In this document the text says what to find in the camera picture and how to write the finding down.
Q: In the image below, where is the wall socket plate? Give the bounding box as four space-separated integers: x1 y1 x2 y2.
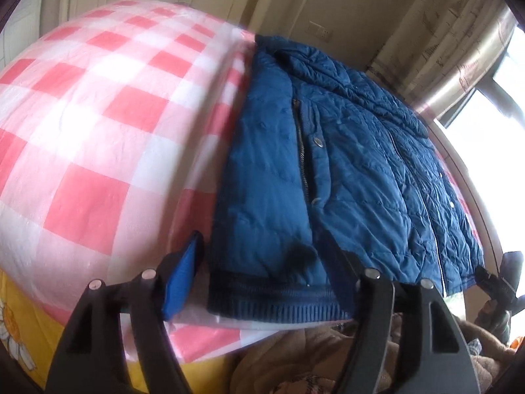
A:
307 20 334 42

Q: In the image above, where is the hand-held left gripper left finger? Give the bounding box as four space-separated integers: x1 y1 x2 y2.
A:
44 232 206 394

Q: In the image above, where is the window with dark frame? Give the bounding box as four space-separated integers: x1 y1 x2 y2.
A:
435 20 525 296

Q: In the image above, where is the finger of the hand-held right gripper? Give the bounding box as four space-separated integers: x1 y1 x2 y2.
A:
475 266 518 298
500 251 525 296

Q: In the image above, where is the white upright pole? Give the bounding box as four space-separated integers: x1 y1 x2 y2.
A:
293 0 312 35

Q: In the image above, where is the pink white checked plastic sheet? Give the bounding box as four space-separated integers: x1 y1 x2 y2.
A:
0 0 480 364

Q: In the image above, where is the sailboat print curtain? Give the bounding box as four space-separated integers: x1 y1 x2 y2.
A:
365 0 517 120

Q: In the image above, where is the blue quilted puffer jacket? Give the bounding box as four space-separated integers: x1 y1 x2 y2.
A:
207 35 485 321

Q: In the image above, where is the yellow flower print bedsheet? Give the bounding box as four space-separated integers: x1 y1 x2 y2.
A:
0 271 242 394

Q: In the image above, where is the plaid clothing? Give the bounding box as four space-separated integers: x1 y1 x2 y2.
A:
279 373 343 394

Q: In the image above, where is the brown fuzzy clothing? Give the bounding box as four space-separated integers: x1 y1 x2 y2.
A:
234 316 525 394

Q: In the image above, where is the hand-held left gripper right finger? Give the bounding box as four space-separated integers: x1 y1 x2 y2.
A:
328 236 480 394

